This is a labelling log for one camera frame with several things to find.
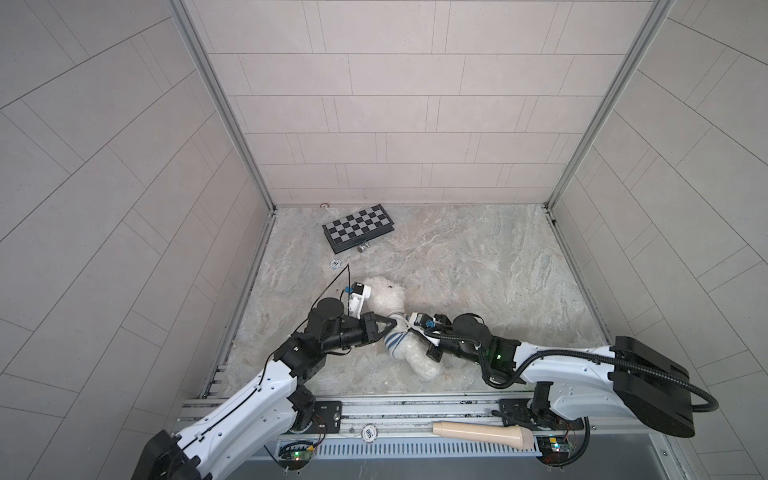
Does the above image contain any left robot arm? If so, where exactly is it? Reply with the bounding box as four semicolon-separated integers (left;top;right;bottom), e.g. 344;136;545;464
132;298;397;479

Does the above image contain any beige wooden handle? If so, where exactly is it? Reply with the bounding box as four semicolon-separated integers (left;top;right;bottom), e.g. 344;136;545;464
432;422;535;451

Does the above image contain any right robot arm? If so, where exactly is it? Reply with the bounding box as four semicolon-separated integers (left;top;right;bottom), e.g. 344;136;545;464
408;313;715;438

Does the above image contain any blue white striped sweater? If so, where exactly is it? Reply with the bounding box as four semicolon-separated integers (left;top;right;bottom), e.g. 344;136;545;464
384;312;421;359

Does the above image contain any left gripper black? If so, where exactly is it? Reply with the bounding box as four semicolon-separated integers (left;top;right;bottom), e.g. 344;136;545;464
316;316;396;355

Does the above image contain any left circuit board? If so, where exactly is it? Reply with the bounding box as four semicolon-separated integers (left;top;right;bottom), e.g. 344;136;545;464
277;441;317;471

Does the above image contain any white teddy bear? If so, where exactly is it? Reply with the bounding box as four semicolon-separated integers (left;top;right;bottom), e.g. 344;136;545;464
363;276;442;381

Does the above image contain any black white chessboard box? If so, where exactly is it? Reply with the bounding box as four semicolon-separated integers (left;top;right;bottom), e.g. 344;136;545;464
322;204;394;254

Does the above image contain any black corrugated cable hose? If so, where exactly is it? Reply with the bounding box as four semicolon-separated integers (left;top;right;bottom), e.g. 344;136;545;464
431;326;720;415

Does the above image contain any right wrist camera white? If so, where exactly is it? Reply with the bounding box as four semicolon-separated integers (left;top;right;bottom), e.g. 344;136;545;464
408;312;452;347

